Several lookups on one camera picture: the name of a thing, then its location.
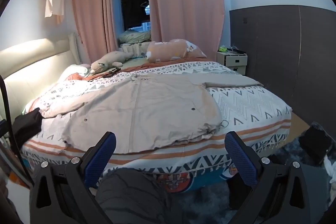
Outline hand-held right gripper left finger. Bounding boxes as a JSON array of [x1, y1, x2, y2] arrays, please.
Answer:
[[30, 132, 117, 224]]

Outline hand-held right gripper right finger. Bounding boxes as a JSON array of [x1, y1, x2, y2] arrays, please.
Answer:
[[224, 131, 311, 224]]

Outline beige jacket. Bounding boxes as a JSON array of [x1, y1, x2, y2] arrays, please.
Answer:
[[39, 73, 264, 155]]

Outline blue printed bed sheet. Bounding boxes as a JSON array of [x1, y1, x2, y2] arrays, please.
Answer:
[[21, 151, 292, 191]]

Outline person's leg in grey pants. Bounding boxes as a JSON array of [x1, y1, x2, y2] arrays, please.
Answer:
[[96, 169, 189, 224]]

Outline fuzzy grey rug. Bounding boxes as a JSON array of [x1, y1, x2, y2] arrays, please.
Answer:
[[168, 135, 336, 224]]

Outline geometric patterned blanket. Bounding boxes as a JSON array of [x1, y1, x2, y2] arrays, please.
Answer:
[[21, 61, 293, 174]]

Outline black bag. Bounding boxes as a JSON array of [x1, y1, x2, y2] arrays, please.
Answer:
[[299, 122, 334, 165]]

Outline black cloth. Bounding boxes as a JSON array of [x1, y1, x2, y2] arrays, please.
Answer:
[[12, 108, 44, 146]]

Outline white pillow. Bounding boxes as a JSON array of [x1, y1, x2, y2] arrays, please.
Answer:
[[60, 64, 90, 81]]

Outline white cloth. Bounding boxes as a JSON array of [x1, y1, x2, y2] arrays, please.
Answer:
[[324, 154, 336, 205]]

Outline cream nightstand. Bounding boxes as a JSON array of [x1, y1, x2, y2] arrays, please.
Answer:
[[217, 51, 248, 75]]

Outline grey plush animal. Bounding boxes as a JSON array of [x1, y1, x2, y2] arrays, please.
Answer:
[[91, 51, 134, 75]]

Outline black metal stand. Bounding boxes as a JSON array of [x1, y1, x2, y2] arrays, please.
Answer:
[[0, 76, 34, 188]]

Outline rust orange bed sheet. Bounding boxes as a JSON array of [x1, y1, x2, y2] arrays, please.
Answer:
[[123, 56, 189, 73]]

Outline cream padded headboard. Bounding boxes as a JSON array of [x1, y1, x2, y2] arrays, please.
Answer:
[[0, 32, 79, 119]]

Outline pale green pillow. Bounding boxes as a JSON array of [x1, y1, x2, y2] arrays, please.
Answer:
[[118, 30, 152, 44]]

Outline peach plush pillow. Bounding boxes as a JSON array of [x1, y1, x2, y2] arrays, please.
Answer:
[[146, 39, 208, 63]]

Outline pink curtain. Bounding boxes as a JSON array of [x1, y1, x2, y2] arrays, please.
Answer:
[[71, 0, 118, 62], [146, 0, 226, 59]]

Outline dark hanging garment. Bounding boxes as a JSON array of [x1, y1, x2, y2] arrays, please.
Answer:
[[123, 0, 150, 28]]

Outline black cables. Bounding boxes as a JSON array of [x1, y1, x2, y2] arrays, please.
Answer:
[[87, 68, 124, 81]]

